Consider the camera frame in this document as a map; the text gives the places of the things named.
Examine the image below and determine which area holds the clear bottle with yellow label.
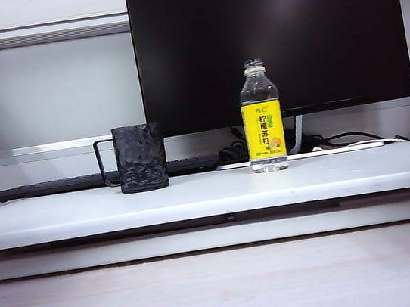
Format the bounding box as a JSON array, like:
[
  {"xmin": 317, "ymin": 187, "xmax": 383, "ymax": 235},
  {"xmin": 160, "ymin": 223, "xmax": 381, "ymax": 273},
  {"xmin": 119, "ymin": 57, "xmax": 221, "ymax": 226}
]
[{"xmin": 233, "ymin": 55, "xmax": 290, "ymax": 176}]

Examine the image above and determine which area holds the black power adapter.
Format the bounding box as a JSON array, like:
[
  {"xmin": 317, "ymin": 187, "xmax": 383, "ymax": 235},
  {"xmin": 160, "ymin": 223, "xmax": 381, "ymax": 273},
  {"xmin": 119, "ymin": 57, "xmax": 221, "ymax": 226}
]
[{"xmin": 217, "ymin": 140, "xmax": 251, "ymax": 164}]

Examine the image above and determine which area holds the silver monitor stand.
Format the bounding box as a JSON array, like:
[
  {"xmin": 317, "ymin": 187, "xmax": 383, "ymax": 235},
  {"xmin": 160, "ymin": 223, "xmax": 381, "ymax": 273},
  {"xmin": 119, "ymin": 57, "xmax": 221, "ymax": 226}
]
[{"xmin": 282, "ymin": 113, "xmax": 309, "ymax": 155}]

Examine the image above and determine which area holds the black computer monitor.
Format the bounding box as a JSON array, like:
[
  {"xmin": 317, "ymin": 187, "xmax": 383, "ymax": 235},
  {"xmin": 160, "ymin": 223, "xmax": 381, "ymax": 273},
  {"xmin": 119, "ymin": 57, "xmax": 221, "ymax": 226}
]
[{"xmin": 125, "ymin": 0, "xmax": 410, "ymax": 141}]

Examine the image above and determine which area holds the black computer keyboard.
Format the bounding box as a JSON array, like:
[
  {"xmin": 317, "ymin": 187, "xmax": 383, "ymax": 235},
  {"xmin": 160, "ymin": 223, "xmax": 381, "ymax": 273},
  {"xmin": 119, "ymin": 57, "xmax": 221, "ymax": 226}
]
[{"xmin": 0, "ymin": 152, "xmax": 224, "ymax": 203}]

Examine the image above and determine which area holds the black monitor cable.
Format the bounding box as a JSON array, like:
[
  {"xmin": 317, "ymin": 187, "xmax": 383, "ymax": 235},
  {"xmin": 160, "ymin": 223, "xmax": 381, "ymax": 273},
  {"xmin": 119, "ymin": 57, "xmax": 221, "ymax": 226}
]
[{"xmin": 228, "ymin": 124, "xmax": 247, "ymax": 147}]

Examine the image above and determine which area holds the black textured cup with handle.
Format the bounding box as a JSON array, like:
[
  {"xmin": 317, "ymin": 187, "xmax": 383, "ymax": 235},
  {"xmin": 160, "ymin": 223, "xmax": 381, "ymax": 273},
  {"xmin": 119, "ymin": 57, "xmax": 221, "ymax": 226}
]
[{"xmin": 90, "ymin": 120, "xmax": 172, "ymax": 199}]

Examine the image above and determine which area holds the long black desk cable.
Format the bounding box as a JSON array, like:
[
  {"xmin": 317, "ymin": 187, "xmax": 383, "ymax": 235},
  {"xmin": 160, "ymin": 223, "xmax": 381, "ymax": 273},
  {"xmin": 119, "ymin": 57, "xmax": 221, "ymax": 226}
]
[{"xmin": 301, "ymin": 119, "xmax": 410, "ymax": 156}]

